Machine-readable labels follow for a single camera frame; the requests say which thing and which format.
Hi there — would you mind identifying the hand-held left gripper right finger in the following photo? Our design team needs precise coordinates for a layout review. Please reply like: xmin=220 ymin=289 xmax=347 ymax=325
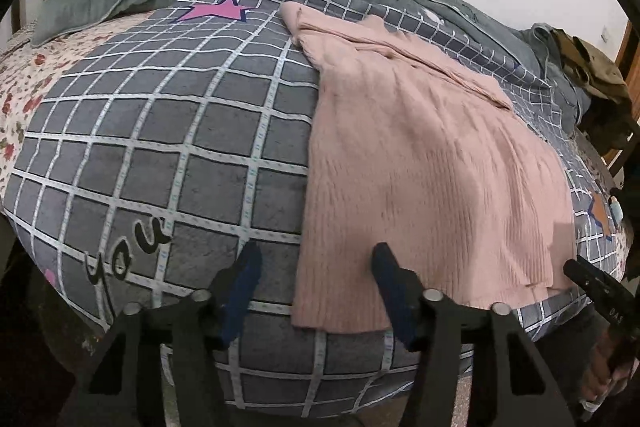
xmin=372 ymin=243 xmax=558 ymax=427

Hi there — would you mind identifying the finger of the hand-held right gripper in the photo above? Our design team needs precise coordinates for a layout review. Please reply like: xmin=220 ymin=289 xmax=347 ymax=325
xmin=564 ymin=257 xmax=640 ymax=325
xmin=607 ymin=188 xmax=627 ymax=226

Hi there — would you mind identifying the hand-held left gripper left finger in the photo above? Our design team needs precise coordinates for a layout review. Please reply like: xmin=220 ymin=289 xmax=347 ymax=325
xmin=87 ymin=241 xmax=263 ymax=427

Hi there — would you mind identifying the pink knit sweater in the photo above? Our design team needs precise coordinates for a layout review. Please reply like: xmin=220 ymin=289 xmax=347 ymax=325
xmin=279 ymin=1 xmax=577 ymax=334

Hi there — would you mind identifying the person's right hand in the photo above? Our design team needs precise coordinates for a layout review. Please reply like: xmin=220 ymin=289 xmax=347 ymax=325
xmin=580 ymin=331 xmax=626 ymax=410

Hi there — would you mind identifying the olive green garment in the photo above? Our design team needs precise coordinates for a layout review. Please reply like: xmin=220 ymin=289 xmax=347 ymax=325
xmin=550 ymin=27 xmax=632 ymax=108

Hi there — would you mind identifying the grey checked duvet with stars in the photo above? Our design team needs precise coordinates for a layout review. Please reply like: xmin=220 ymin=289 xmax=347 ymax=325
xmin=2 ymin=0 xmax=626 ymax=418

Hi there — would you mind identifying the wooden door frame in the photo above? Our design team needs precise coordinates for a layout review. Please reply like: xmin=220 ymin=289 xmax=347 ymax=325
xmin=615 ymin=21 xmax=640 ymax=80

